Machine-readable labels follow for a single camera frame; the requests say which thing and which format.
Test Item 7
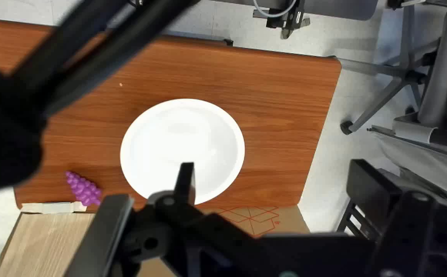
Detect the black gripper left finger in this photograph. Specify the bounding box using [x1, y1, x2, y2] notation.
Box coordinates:
[0, 0, 199, 190]

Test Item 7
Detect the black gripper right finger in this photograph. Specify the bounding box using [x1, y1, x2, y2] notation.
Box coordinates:
[65, 162, 447, 277]

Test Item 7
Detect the purple grape toy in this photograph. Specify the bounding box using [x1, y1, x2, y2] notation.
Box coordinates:
[65, 171, 102, 206]

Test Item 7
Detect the white bowl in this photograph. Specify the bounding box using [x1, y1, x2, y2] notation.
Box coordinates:
[121, 99, 245, 205]

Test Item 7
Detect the brown cardboard box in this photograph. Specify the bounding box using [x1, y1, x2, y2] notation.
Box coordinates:
[201, 206, 310, 237]

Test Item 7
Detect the grey office chair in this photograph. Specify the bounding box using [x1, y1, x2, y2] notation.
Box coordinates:
[339, 0, 447, 154]

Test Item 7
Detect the brown wooden table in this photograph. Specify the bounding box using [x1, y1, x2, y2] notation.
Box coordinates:
[14, 37, 341, 208]

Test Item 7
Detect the light wooden board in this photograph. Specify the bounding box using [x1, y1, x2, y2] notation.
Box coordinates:
[0, 202, 178, 277]

